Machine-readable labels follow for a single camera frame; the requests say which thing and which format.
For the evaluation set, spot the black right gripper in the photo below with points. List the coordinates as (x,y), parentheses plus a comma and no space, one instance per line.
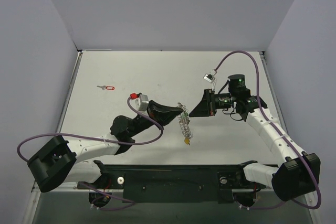
(210,103)

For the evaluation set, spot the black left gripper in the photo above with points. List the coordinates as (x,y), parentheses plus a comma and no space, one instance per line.
(150,108)

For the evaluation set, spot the silver metal keyring disc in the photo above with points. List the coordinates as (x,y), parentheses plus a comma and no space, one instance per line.
(184,123)

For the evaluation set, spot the key with yellow tag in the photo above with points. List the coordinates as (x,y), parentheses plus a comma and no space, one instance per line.
(187,141)

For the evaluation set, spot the key with green tag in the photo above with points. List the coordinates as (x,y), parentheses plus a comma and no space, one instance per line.
(184,115)

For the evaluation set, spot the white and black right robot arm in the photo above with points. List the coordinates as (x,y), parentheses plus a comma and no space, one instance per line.
(297,172)

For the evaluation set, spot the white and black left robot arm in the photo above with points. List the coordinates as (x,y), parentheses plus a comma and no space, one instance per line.
(61,160)

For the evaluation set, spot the key with red tag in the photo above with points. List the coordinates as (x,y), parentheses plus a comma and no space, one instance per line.
(106,87)

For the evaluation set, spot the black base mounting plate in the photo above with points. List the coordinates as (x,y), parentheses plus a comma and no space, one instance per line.
(176,183)

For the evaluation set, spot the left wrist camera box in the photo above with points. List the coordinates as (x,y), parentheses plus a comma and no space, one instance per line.
(141,101)

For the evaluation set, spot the aluminium frame rail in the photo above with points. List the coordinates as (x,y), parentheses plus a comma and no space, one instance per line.
(70,187)

